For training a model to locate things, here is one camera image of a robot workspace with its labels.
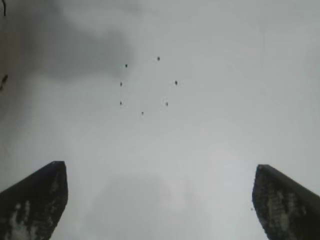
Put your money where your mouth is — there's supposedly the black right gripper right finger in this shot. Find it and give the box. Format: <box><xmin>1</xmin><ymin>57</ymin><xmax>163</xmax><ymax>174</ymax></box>
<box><xmin>251</xmin><ymin>163</ymin><xmax>320</xmax><ymax>240</ymax></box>

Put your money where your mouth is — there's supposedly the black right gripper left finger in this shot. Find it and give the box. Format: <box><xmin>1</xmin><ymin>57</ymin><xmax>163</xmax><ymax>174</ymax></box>
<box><xmin>0</xmin><ymin>160</ymin><xmax>69</xmax><ymax>240</ymax></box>

